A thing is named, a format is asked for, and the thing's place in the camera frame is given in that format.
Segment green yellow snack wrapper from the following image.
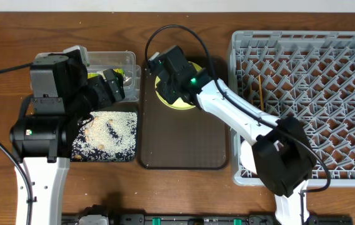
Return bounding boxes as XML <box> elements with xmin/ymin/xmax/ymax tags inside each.
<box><xmin>87</xmin><ymin>69</ymin><xmax>125</xmax><ymax>80</ymax></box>

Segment white rice bowl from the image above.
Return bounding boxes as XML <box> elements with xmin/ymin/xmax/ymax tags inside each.
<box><xmin>240</xmin><ymin>141</ymin><xmax>257</xmax><ymax>174</ymax></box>

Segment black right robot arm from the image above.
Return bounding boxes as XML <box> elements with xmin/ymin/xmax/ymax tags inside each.
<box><xmin>155</xmin><ymin>69</ymin><xmax>316</xmax><ymax>224</ymax></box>

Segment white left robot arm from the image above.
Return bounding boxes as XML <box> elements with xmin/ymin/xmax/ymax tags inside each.
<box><xmin>10</xmin><ymin>46</ymin><xmax>125</xmax><ymax>224</ymax></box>

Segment black waste tray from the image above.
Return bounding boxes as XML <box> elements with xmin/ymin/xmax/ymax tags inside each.
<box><xmin>69</xmin><ymin>102</ymin><xmax>139</xmax><ymax>163</ymax></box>

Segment grey dishwasher rack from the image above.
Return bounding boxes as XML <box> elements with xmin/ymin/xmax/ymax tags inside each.
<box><xmin>227</xmin><ymin>31</ymin><xmax>355</xmax><ymax>188</ymax></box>

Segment clear plastic bin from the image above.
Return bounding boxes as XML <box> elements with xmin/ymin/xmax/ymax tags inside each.
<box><xmin>35</xmin><ymin>51</ymin><xmax>142</xmax><ymax>103</ymax></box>

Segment yellow plate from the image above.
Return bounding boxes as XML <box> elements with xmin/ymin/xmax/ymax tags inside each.
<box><xmin>154</xmin><ymin>61</ymin><xmax>202</xmax><ymax>110</ymax></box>

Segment pile of rice grains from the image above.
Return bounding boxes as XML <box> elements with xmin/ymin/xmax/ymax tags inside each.
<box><xmin>71</xmin><ymin>111</ymin><xmax>138</xmax><ymax>162</ymax></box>

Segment dark brown tray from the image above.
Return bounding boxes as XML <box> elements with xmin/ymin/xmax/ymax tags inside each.
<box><xmin>137</xmin><ymin>68</ymin><xmax>229</xmax><ymax>170</ymax></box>

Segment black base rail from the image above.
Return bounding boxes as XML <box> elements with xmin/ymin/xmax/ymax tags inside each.
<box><xmin>61</xmin><ymin>204</ymin><xmax>353</xmax><ymax>225</ymax></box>

